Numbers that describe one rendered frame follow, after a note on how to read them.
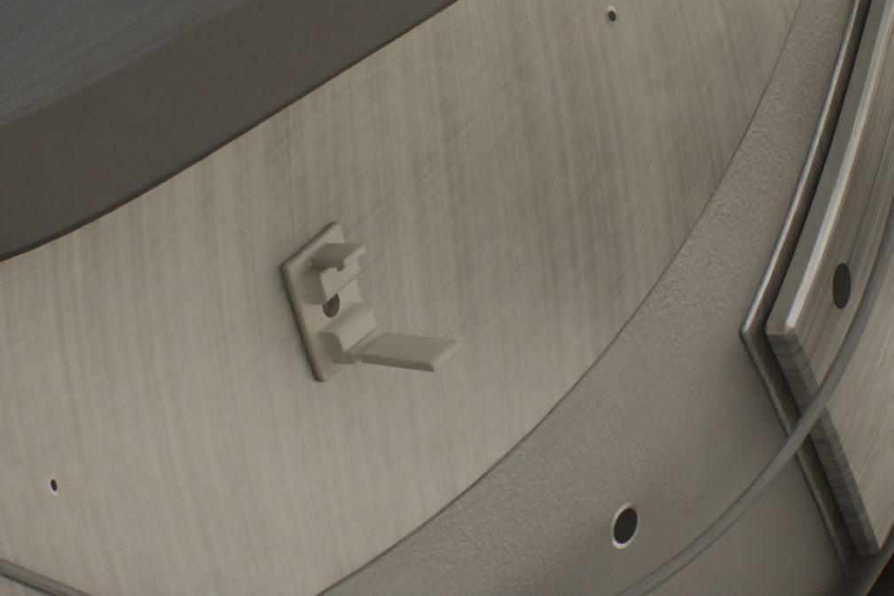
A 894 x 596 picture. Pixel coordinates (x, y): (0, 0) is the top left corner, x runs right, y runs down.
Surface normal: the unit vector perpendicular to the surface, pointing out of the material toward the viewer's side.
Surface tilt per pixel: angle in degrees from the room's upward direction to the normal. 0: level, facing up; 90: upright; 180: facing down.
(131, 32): 6
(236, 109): 90
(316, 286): 107
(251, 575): 90
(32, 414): 90
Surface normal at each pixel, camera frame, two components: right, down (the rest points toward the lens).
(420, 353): -0.22, -0.88
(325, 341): -0.56, 0.47
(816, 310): 0.79, 0.04
